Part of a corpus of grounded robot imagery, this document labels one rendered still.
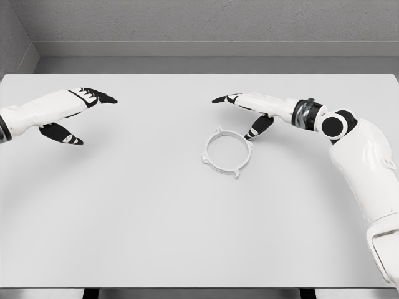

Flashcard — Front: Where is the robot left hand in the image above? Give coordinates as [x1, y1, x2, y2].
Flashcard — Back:
[33, 87, 119, 146]

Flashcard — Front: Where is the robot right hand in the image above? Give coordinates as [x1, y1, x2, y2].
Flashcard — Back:
[211, 92, 287, 141]

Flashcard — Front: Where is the white ring pipe clamp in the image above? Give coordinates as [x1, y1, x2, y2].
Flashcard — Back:
[201, 125, 253, 181]

